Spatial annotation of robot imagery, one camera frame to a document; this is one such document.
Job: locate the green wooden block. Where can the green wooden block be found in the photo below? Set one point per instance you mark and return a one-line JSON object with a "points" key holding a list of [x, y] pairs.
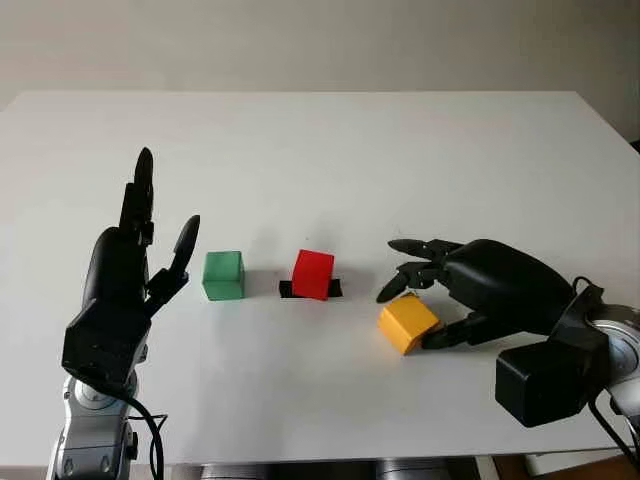
{"points": [[222, 277]]}

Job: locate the yellow wooden block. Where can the yellow wooden block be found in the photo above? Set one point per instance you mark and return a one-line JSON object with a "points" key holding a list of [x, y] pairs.
{"points": [[405, 320]]}

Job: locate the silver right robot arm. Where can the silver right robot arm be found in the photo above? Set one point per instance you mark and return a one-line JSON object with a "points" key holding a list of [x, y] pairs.
{"points": [[625, 350]]}

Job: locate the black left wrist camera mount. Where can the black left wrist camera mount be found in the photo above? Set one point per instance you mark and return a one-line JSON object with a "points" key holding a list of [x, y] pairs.
{"points": [[105, 345]]}

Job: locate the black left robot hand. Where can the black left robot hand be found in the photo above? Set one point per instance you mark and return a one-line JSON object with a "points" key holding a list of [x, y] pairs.
{"points": [[117, 265]]}

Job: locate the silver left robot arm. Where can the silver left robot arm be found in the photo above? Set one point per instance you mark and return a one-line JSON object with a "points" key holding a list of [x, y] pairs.
{"points": [[90, 435]]}

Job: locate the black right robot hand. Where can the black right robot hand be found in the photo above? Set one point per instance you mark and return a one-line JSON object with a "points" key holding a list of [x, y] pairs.
{"points": [[500, 290]]}

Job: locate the black tape mark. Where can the black tape mark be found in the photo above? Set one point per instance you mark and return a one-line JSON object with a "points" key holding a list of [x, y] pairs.
{"points": [[285, 290]]}

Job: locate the red wooden block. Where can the red wooden block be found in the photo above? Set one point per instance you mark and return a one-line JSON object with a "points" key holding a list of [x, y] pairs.
{"points": [[312, 275]]}

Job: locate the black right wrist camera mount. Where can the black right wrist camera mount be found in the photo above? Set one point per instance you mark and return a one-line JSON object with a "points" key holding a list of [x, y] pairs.
{"points": [[540, 385]]}

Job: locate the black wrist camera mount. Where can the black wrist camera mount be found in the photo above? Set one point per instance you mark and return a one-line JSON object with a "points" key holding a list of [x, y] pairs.
{"points": [[540, 385], [105, 345]]}

